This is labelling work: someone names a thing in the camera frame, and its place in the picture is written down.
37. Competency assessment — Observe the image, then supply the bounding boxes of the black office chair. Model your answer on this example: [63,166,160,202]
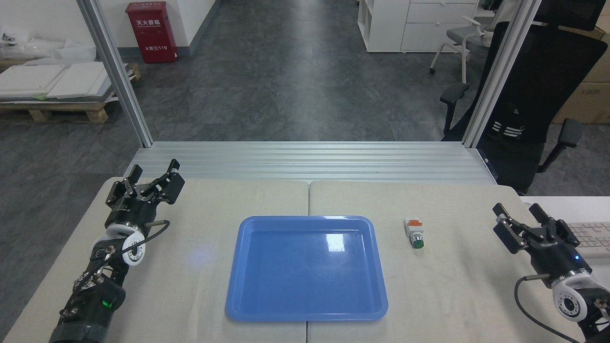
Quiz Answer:
[439,0,610,196]

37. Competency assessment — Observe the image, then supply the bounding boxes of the white foam boards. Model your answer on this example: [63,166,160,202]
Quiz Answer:
[0,60,129,102]

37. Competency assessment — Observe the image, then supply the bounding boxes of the wooden pallet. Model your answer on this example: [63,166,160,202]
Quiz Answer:
[0,62,142,125]

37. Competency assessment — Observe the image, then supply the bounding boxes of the silver aluminium post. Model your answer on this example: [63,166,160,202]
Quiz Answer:
[76,0,154,148]
[461,0,544,148]

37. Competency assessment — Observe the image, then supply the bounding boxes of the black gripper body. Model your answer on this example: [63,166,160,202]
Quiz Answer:
[527,234,592,287]
[105,195,162,234]

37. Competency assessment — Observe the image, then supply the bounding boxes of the cardboard box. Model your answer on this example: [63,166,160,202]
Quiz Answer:
[552,26,610,125]

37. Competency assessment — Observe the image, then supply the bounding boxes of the white grey office chair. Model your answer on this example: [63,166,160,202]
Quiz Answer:
[429,14,497,84]

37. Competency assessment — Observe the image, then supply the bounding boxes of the blue plastic tray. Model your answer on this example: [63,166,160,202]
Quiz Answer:
[225,215,389,322]

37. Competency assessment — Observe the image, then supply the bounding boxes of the red fire extinguisher box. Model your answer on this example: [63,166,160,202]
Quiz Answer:
[125,1,179,64]

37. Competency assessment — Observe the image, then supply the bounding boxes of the white keyboard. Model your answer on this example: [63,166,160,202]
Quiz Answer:
[565,222,610,261]

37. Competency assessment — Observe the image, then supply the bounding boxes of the green push button switch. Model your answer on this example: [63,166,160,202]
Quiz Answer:
[404,218,426,250]

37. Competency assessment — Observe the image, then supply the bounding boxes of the aluminium profile table frame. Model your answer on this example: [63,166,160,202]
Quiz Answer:
[123,141,499,185]

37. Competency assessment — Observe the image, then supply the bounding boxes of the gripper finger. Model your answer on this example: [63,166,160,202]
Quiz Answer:
[105,164,144,206]
[140,159,186,206]
[492,202,540,254]
[529,203,580,246]

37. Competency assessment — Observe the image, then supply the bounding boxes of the white drawer cabinet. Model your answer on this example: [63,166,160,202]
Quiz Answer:
[357,0,483,53]

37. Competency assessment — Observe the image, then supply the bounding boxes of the beige table mat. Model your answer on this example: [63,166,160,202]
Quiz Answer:
[306,180,602,343]
[2,177,311,343]

